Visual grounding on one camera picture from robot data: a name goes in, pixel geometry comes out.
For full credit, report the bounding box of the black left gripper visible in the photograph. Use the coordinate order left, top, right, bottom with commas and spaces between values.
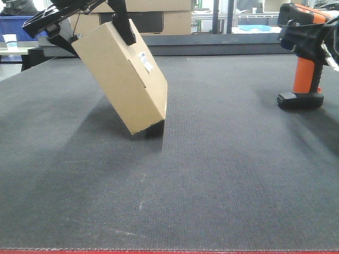
22, 0, 136, 58

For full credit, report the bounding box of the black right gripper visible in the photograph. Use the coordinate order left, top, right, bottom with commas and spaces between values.
279, 20, 338, 71

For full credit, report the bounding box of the orange black barcode scanner gun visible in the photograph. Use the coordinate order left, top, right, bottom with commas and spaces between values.
277, 3, 338, 110

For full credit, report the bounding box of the brown cardboard package box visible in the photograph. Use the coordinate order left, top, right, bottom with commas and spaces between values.
72, 21, 167, 134

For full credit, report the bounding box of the large cardboard box with window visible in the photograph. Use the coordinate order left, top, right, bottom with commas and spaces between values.
69, 0, 192, 35

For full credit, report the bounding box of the light blue tray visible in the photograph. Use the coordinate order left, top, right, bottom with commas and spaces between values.
238, 25, 272, 33

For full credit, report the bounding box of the black bag in bin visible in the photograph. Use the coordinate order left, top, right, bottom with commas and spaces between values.
1, 0, 38, 16

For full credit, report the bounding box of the blue plastic bin background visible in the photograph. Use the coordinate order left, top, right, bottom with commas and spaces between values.
1, 16, 50, 65

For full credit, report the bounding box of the white paper cup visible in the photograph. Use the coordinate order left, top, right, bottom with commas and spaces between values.
3, 34, 18, 51

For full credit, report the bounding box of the grey conveyor belt mat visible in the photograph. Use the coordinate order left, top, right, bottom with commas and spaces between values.
1, 55, 338, 251

